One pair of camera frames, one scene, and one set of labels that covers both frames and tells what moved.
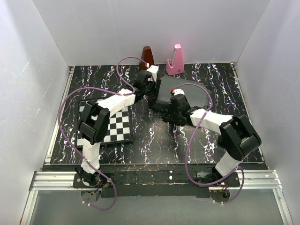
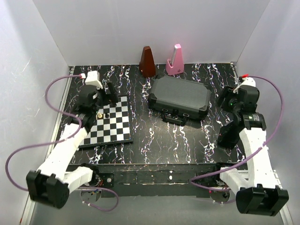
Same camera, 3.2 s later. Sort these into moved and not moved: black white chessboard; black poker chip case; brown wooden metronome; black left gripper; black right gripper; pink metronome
Moved: black left gripper; black right gripper
Not moved: pink metronome; brown wooden metronome; black white chessboard; black poker chip case
